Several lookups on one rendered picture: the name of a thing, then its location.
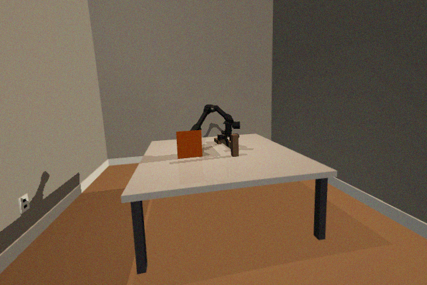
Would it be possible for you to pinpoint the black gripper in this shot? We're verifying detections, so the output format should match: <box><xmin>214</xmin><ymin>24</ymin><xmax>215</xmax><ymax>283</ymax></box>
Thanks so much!
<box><xmin>218</xmin><ymin>129</ymin><xmax>232</xmax><ymax>146</ymax></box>

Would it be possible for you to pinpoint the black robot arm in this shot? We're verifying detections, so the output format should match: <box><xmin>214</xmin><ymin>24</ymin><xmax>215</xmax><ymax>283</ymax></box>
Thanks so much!
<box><xmin>190</xmin><ymin>104</ymin><xmax>240</xmax><ymax>131</ymax></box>

